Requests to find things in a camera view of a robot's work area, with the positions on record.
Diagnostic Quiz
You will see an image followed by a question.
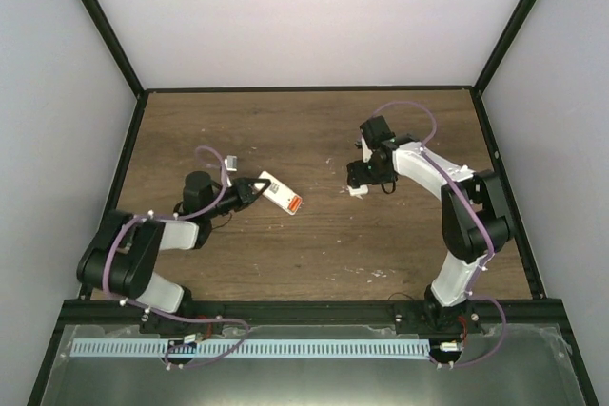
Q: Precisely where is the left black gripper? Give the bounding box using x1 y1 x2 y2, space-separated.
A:
204 178 270 220

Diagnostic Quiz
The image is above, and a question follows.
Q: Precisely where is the white battery cover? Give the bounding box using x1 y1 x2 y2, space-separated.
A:
347 185 368 198

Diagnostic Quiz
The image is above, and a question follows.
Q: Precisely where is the white remote control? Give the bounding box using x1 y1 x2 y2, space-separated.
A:
259 171 303 216

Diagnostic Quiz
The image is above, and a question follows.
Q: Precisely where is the orange battery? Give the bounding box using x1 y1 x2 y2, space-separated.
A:
288 197 302 213

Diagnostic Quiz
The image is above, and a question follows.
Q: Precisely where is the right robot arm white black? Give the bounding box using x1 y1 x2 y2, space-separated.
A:
346 116 515 333

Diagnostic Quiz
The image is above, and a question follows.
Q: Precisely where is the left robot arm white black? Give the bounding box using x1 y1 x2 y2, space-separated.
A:
76 171 271 334

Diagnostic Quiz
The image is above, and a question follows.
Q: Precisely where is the metal front plate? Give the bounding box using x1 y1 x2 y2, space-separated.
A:
41 324 585 405

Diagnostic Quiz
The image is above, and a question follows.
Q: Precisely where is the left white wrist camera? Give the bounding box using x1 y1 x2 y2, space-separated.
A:
224 155 238 187

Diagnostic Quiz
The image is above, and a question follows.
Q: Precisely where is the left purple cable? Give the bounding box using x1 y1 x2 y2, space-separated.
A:
102 145 250 371

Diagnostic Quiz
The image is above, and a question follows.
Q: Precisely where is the purple cable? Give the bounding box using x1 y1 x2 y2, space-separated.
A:
102 145 250 371
373 100 508 371

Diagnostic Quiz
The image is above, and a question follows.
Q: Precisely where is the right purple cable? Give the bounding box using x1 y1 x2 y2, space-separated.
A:
373 100 508 371

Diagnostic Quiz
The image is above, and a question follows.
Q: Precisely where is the light blue slotted cable duct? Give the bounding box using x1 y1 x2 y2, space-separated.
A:
69 338 430 359

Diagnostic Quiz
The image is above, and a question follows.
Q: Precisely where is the black aluminium frame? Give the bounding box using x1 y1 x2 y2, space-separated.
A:
26 0 600 406

